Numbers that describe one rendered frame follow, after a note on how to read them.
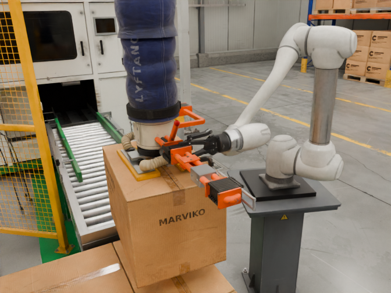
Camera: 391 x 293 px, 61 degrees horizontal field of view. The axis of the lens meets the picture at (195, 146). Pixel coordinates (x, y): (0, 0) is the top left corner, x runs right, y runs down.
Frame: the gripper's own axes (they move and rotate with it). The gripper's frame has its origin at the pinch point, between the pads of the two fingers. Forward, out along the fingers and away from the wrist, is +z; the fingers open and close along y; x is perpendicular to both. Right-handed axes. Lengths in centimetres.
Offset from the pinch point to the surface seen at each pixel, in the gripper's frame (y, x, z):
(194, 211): 24.1, -5.4, -2.8
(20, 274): 65, 44, 66
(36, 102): 2, 128, 42
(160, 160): 4.6, 6.6, 5.1
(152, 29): -43.4, 15.1, 1.4
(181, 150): -2.1, -3.4, 0.4
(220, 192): -2.6, -37.5, 4.5
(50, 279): 65, 34, 53
